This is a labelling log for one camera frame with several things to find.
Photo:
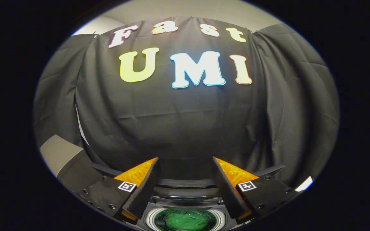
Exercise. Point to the grey washing machine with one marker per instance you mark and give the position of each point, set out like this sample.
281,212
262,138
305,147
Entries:
185,202

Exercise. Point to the green polo shirt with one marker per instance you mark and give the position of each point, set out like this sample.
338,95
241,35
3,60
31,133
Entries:
178,221

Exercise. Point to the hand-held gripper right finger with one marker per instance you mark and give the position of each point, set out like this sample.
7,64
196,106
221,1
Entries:
226,189

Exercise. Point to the white flat sheet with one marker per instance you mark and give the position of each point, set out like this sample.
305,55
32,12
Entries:
304,184

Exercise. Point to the grey cabinet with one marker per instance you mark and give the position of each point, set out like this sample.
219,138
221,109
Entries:
56,154

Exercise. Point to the black backdrop cloth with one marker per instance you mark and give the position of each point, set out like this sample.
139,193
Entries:
178,128

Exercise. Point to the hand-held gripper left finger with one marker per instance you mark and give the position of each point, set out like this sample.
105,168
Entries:
146,186

